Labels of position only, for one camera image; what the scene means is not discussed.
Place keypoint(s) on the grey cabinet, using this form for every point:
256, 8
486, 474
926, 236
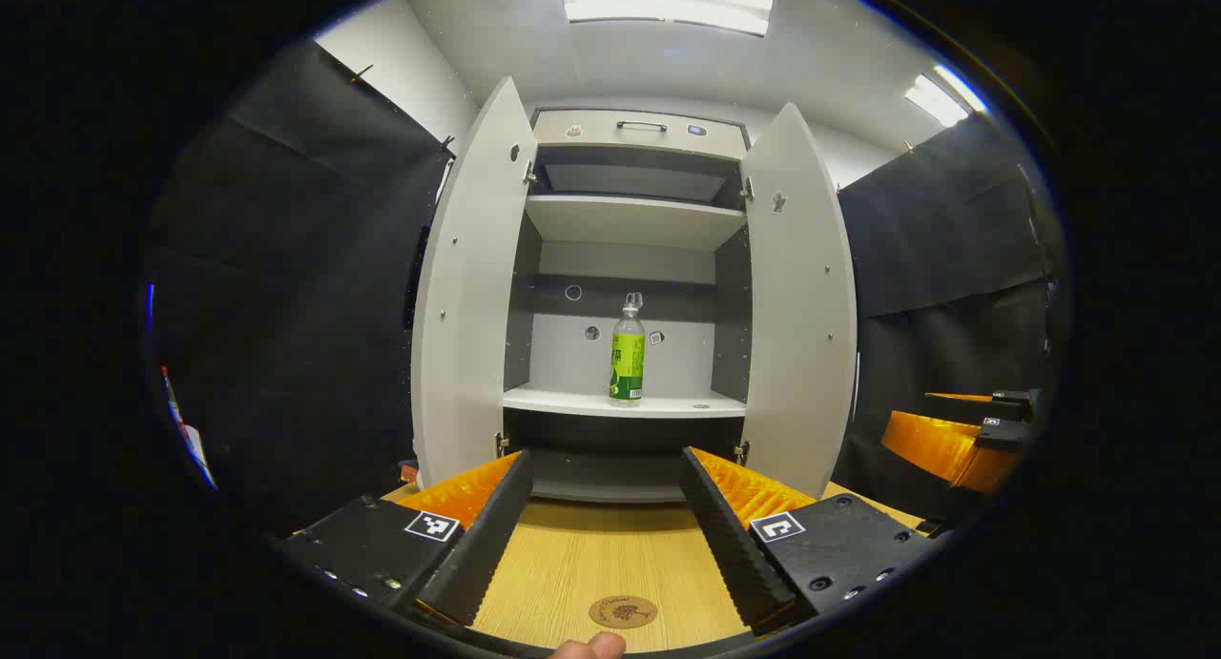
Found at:
620, 258

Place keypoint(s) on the green label bottle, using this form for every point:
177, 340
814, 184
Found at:
627, 363

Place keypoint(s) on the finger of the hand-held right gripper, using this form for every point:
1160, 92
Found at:
1002, 435
1011, 403

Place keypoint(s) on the grey cabinet door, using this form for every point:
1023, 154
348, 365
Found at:
801, 335
472, 306

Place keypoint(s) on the grey cabinet drawer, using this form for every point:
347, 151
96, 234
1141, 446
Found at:
596, 142

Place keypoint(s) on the ceiling light panel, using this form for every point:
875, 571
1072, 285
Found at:
668, 1
940, 96

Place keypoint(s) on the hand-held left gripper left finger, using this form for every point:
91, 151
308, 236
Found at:
486, 545

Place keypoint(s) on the round wooden coaster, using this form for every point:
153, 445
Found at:
623, 611

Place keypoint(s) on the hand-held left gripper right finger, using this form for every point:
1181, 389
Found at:
730, 545

